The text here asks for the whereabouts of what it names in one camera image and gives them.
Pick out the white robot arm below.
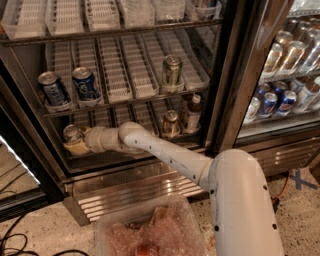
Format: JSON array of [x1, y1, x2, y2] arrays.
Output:
[[118, 122, 284, 256]]

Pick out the stainless fridge base grille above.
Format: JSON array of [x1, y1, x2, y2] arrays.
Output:
[[63, 137, 320, 226]]

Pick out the open fridge door left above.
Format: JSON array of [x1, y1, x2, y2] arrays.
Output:
[[0, 83, 64, 224]]

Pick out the blue Pepsi can middle shelf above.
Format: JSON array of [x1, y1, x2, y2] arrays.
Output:
[[72, 66, 100, 101]]

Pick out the silver blue soda can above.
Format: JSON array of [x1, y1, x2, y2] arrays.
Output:
[[38, 71, 71, 107]]

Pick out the orange can in bin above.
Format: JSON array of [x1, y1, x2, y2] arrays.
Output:
[[135, 245, 160, 256]]

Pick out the white diet can right fridge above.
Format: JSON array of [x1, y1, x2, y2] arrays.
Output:
[[244, 97, 260, 123]]

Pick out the glass fridge door right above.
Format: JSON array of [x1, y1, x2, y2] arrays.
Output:
[[211, 0, 320, 156]]

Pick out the blue Pepsi can right fridge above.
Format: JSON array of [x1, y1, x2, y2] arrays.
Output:
[[258, 92, 278, 118]]

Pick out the brown drink bottle white label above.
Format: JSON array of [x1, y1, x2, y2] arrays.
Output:
[[184, 94, 202, 133]]

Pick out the clear plastic bin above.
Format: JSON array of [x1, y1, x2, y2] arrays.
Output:
[[95, 195, 208, 256]]

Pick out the middle wire shelf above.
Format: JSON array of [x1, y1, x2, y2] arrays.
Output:
[[42, 87, 209, 118]]

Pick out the wire shelf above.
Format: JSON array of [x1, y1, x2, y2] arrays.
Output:
[[42, 87, 209, 118], [0, 18, 223, 47]]

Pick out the black cables left floor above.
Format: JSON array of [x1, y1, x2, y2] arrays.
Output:
[[0, 213, 88, 256]]

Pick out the top wire shelf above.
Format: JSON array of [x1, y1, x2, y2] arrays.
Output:
[[0, 18, 223, 47]]

